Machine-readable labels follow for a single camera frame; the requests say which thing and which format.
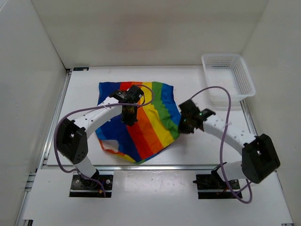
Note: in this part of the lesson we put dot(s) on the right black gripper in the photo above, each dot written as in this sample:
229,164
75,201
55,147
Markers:
182,128

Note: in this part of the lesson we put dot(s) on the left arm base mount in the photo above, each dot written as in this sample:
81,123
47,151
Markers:
81,188

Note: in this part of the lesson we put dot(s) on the dark label sticker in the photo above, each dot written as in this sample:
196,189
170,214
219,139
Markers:
80,68

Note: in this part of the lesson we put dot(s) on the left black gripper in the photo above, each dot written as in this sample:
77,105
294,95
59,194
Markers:
130,121

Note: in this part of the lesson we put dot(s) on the rainbow striped shorts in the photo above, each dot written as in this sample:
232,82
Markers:
156,127

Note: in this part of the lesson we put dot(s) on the white plastic mesh basket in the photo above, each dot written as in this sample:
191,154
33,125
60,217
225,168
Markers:
230,72

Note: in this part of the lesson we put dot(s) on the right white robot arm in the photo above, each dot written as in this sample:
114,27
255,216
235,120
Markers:
259,157

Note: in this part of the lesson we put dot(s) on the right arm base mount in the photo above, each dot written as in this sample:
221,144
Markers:
213,185

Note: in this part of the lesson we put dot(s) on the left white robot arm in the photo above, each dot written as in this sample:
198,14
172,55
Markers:
71,136

